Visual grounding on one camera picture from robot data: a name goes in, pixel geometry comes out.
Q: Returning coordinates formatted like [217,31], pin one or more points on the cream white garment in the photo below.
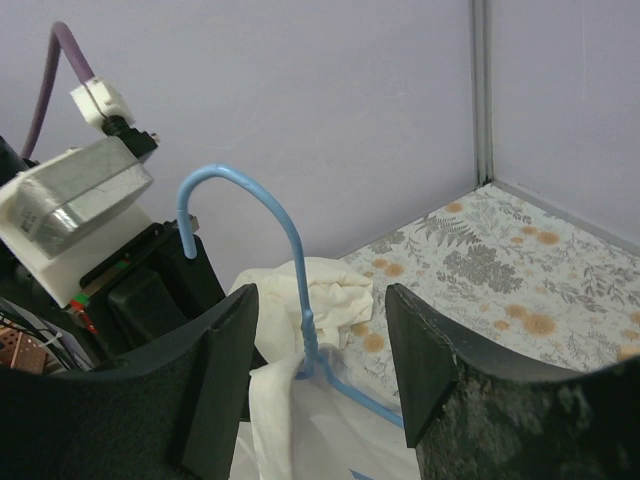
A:
[340,297]

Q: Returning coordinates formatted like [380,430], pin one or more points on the blue wire hanger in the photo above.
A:
[312,356]

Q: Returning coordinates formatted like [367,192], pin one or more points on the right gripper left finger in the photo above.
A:
[167,410]

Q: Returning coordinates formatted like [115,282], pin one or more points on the floral table mat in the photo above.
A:
[508,270]

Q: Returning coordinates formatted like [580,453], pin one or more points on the white button shirt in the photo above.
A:
[325,425]

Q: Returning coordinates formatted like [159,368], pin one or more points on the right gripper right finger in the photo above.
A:
[474,409]

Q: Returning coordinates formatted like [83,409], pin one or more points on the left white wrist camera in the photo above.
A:
[62,218]

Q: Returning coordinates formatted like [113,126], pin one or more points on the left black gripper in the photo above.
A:
[144,290]

